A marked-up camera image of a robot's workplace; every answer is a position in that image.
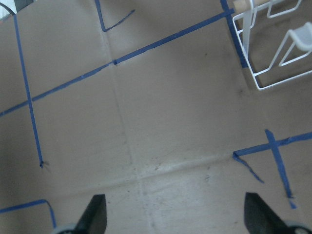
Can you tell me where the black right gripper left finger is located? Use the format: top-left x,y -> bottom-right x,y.
74,194 -> 107,234

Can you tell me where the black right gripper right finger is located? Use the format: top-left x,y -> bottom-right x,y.
244,193 -> 293,234

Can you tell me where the wooden rack dowel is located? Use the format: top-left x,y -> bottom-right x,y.
233,0 -> 269,14

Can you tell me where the white wire cup rack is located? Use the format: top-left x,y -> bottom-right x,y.
232,0 -> 312,93

